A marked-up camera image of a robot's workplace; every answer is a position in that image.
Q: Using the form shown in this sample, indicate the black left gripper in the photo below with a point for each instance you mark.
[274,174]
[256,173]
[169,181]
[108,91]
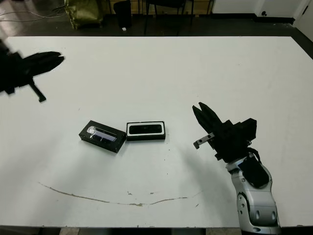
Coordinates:
[12,71]

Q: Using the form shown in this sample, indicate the white door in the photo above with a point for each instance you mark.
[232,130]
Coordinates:
[305,18]

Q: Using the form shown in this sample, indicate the black mesh folding chair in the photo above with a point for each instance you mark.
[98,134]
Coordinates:
[166,2]

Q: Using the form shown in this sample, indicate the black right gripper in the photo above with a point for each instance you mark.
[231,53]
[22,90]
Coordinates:
[230,144]

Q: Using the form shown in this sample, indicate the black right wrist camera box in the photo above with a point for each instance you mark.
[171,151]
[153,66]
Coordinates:
[249,129]

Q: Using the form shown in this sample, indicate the slim black camera with screen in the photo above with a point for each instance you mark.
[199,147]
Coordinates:
[145,129]

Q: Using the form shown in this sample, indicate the black printed box lid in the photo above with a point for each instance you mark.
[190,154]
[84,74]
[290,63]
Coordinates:
[102,137]

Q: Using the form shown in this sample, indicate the black round door stop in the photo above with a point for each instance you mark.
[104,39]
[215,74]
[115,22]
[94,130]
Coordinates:
[264,13]

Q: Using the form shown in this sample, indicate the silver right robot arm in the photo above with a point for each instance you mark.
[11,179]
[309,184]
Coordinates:
[256,203]

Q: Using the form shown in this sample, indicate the black box base white insert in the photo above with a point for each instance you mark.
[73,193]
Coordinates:
[146,137]

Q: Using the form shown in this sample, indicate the olive green sack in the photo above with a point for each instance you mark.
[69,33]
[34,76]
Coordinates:
[84,13]

